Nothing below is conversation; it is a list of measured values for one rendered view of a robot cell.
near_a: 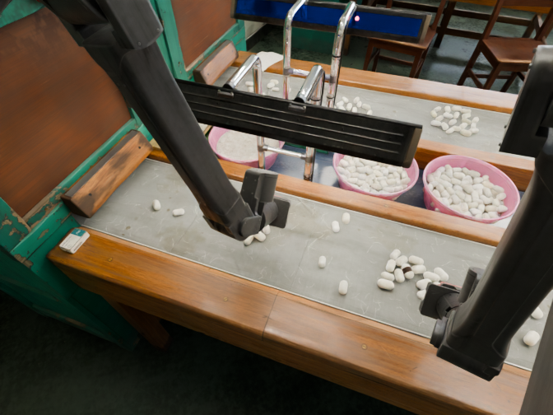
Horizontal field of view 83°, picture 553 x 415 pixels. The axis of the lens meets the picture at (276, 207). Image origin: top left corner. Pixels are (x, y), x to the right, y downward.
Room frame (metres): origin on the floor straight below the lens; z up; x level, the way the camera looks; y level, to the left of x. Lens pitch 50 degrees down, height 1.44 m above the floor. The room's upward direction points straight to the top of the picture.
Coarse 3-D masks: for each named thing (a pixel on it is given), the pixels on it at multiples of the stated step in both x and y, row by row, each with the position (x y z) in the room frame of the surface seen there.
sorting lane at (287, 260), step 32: (128, 192) 0.64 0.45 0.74; (160, 192) 0.64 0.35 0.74; (96, 224) 0.52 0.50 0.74; (128, 224) 0.52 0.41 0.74; (160, 224) 0.52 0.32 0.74; (192, 224) 0.52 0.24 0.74; (288, 224) 0.52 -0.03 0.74; (320, 224) 0.52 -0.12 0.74; (352, 224) 0.52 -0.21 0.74; (384, 224) 0.52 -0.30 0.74; (192, 256) 0.42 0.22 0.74; (224, 256) 0.42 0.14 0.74; (256, 256) 0.42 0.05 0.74; (288, 256) 0.42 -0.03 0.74; (320, 256) 0.42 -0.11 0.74; (352, 256) 0.42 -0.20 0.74; (384, 256) 0.42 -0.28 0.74; (416, 256) 0.42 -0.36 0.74; (448, 256) 0.42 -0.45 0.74; (480, 256) 0.42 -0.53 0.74; (288, 288) 0.33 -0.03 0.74; (320, 288) 0.33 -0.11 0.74; (352, 288) 0.33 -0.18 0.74; (416, 288) 0.33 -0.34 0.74; (384, 320) 0.25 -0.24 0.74; (416, 320) 0.25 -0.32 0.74; (544, 320) 0.25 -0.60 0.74; (512, 352) 0.18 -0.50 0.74
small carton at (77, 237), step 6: (72, 234) 0.46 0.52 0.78; (78, 234) 0.46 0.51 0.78; (84, 234) 0.46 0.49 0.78; (66, 240) 0.44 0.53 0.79; (72, 240) 0.44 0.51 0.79; (78, 240) 0.44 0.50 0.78; (84, 240) 0.45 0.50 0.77; (60, 246) 0.42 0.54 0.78; (66, 246) 0.42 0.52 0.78; (72, 246) 0.42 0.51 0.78; (78, 246) 0.43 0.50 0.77; (72, 252) 0.41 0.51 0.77
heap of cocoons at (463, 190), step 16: (432, 176) 0.71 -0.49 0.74; (448, 176) 0.71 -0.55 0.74; (464, 176) 0.71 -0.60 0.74; (432, 192) 0.65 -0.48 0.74; (448, 192) 0.65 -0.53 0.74; (464, 192) 0.66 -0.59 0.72; (480, 192) 0.64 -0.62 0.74; (496, 192) 0.65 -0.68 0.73; (464, 208) 0.58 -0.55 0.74; (480, 208) 0.58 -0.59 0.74; (496, 208) 0.58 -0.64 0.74
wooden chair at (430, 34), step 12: (444, 0) 2.60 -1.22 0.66; (432, 36) 2.47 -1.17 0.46; (372, 48) 2.48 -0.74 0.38; (384, 48) 2.43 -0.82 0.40; (396, 48) 2.39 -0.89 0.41; (408, 48) 2.35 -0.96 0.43; (420, 48) 2.29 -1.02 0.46; (396, 60) 2.73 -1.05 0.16; (420, 60) 2.62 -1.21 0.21; (420, 72) 2.62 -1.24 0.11
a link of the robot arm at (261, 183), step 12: (252, 168) 0.46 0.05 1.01; (252, 180) 0.42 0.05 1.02; (264, 180) 0.42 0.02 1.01; (276, 180) 0.44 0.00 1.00; (240, 192) 0.41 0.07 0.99; (252, 192) 0.40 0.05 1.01; (264, 192) 0.41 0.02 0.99; (252, 204) 0.38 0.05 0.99; (240, 228) 0.32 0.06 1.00; (252, 228) 0.34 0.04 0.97
